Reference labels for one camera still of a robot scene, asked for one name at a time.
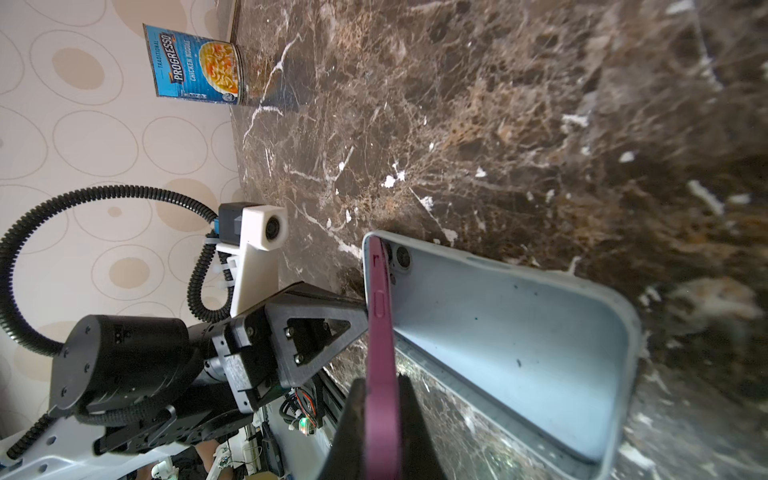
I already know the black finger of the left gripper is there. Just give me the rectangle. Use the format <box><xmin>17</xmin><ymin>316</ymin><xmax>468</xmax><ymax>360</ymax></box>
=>
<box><xmin>263</xmin><ymin>282</ymin><xmax>368</xmax><ymax>388</ymax></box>

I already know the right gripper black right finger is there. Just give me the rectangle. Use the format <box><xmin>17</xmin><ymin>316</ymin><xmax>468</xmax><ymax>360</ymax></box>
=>
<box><xmin>398</xmin><ymin>375</ymin><xmax>446</xmax><ymax>480</ymax></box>

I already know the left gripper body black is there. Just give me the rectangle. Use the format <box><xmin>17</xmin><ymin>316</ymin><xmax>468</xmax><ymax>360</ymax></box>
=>
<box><xmin>206</xmin><ymin>308</ymin><xmax>286</xmax><ymax>414</ymax></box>

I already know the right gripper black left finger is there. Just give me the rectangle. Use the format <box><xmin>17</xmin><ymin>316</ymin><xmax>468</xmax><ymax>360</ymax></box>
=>
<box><xmin>317</xmin><ymin>378</ymin><xmax>366</xmax><ymax>480</ymax></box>

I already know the black phone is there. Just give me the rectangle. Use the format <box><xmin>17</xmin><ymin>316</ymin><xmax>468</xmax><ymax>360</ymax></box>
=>
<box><xmin>364</xmin><ymin>236</ymin><xmax>402</xmax><ymax>479</ymax></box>

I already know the light blue case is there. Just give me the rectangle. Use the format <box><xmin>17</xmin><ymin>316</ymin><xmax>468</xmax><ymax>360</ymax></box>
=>
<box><xmin>363</xmin><ymin>231</ymin><xmax>642</xmax><ymax>479</ymax></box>

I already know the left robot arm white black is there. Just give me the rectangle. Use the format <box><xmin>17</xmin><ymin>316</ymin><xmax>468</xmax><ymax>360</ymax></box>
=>
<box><xmin>1</xmin><ymin>185</ymin><xmax>367</xmax><ymax>463</ymax></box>

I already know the blue tin can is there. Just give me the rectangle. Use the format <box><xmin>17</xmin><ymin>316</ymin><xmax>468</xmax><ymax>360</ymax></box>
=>
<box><xmin>143</xmin><ymin>25</ymin><xmax>243</xmax><ymax>105</ymax></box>

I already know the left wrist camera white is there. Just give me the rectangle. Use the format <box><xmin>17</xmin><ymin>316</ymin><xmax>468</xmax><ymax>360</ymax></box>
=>
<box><xmin>216</xmin><ymin>202</ymin><xmax>289</xmax><ymax>317</ymax></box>

